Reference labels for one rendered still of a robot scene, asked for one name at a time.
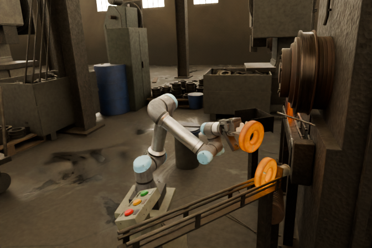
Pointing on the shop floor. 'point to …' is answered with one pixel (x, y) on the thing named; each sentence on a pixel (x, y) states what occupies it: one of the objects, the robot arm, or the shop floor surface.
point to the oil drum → (112, 88)
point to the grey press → (279, 16)
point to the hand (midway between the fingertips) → (251, 132)
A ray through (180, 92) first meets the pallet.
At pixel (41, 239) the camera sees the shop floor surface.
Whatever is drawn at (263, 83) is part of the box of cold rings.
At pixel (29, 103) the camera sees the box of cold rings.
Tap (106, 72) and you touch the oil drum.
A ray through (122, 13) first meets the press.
